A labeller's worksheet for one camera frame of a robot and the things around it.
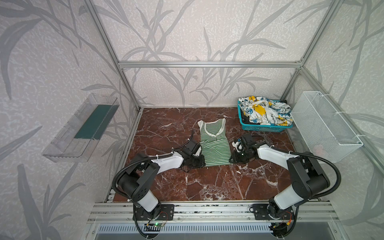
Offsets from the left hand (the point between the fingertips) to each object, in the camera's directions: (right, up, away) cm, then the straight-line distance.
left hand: (207, 160), depth 88 cm
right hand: (+14, +2, +3) cm, 15 cm away
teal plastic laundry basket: (+37, +19, +13) cm, 44 cm away
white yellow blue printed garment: (+40, +30, +14) cm, 52 cm away
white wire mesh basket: (+51, +20, -23) cm, 59 cm away
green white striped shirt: (+4, +9, +8) cm, 13 cm away
